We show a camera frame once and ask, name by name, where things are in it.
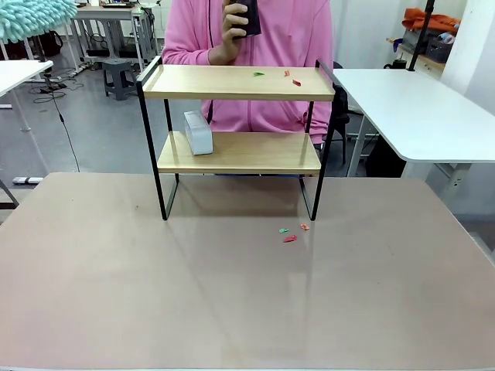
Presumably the small white table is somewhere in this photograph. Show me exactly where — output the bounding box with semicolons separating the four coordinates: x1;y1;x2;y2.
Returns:
0;60;54;175

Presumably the black backpack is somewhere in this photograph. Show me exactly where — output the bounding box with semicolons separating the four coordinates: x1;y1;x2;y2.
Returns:
40;30;63;59

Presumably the black floor cable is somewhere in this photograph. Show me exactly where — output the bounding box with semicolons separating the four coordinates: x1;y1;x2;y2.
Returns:
32;71;81;173

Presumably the two-tier wood metal shelf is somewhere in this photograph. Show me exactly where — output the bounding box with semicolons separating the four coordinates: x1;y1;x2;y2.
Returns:
135;55;336;222

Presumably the grey plastic stool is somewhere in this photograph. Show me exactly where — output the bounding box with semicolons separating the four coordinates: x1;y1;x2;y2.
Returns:
101;58;137;102

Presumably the black stand pole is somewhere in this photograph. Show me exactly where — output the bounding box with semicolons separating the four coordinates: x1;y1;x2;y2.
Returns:
32;36;48;63
408;0;436;73

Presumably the large white table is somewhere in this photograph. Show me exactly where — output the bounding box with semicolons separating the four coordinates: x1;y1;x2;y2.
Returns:
332;68;495;179

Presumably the white background desk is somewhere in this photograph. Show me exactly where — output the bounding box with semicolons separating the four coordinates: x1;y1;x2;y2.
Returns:
73;2;158;74

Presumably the person in pink hoodie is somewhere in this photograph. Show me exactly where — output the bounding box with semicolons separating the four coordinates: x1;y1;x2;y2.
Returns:
161;0;334;145

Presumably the black mesh pen holder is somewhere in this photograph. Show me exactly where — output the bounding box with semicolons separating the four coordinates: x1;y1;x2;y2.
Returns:
227;0;263;39

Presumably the grey storage crate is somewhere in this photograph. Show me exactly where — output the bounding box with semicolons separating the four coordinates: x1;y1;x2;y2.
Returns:
425;34;456;63

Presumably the person's right hand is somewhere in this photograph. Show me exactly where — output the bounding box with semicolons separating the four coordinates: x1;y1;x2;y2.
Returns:
208;2;251;66

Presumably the orange cloth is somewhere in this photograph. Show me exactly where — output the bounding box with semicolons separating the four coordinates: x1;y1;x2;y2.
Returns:
401;8;462;36

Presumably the teal chenille duster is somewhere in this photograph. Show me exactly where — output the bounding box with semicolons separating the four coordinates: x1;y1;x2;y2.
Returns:
0;0;78;43

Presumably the white digital alarm clock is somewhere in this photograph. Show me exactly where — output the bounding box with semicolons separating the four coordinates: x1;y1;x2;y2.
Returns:
183;110;214;156

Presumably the black office chair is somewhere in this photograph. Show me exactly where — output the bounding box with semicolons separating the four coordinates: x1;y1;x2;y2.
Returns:
331;61;349;163

